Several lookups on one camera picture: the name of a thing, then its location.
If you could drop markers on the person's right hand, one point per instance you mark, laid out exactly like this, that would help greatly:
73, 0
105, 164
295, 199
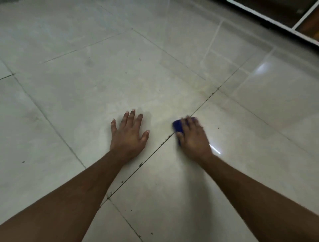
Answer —
194, 143

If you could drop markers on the person's left hand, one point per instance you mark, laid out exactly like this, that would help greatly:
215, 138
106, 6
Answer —
128, 142

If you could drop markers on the person's left little finger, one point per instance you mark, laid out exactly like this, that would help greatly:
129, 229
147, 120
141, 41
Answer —
114, 126

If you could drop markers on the person's left middle finger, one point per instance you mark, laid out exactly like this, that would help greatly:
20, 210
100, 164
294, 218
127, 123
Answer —
131, 117

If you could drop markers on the person's left thumb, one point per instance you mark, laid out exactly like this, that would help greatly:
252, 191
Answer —
145, 137

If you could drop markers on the person's right thumb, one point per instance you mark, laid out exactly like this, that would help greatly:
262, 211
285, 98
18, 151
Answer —
180, 138

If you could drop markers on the blue scrubbing sponge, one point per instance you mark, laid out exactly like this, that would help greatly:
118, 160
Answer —
177, 126

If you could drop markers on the person's left forearm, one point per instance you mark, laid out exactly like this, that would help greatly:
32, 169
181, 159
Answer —
64, 199

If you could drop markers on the person's right forearm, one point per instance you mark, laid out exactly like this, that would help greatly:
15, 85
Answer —
259, 199

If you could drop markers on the white framed cabinet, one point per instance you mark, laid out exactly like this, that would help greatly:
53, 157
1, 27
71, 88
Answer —
284, 15

